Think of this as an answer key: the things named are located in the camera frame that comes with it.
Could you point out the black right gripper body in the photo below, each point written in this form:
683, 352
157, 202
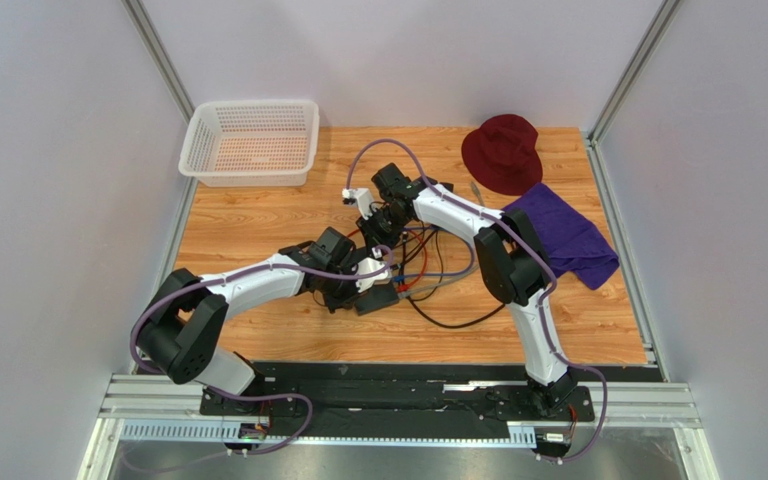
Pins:
373, 227

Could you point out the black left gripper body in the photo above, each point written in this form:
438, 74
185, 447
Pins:
337, 292

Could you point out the black network switch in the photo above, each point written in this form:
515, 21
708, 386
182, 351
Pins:
377, 298

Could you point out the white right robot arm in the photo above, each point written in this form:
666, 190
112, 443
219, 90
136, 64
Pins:
511, 260

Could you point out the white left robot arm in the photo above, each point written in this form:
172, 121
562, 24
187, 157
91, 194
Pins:
180, 328

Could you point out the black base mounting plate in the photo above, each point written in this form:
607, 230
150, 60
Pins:
393, 401

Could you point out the dark red bucket hat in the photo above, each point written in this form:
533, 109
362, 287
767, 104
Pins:
501, 155

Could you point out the white plastic basket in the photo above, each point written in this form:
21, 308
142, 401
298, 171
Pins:
251, 143

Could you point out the purple cloth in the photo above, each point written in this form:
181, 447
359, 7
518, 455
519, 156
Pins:
572, 243

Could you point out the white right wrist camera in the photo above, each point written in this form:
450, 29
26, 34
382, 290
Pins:
360, 198

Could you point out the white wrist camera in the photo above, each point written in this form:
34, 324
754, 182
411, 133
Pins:
374, 269
360, 198

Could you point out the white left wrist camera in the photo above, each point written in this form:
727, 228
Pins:
374, 269

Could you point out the aluminium frame rail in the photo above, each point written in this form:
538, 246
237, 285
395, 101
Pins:
149, 408

